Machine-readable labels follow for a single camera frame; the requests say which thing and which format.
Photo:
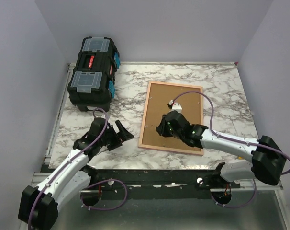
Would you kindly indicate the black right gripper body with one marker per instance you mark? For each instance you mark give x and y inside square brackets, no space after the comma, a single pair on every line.
[166,131]

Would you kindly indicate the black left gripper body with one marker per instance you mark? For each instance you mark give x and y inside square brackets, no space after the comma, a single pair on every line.
[111,139]

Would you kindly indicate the pink picture frame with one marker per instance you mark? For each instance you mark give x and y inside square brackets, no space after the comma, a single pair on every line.
[158,96]

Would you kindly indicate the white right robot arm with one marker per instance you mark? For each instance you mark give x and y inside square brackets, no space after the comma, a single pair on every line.
[262,158]

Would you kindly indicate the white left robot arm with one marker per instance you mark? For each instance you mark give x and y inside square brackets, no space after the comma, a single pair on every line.
[40,205]

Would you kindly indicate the black plastic toolbox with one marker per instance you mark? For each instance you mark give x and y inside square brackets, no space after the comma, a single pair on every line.
[93,79]

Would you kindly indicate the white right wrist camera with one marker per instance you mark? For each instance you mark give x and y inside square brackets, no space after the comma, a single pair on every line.
[174,106]

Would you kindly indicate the black mounting base rail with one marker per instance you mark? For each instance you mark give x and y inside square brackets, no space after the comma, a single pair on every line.
[156,184]

